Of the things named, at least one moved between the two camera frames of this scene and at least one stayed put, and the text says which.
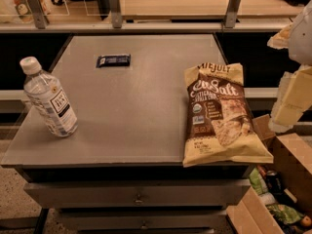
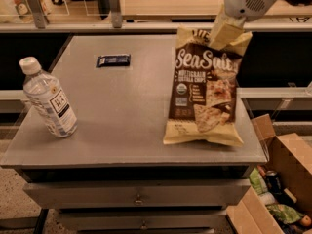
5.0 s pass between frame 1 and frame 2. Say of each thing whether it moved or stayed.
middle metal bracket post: stayed
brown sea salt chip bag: moved
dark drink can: stayed
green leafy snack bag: stayed
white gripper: moved
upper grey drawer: stayed
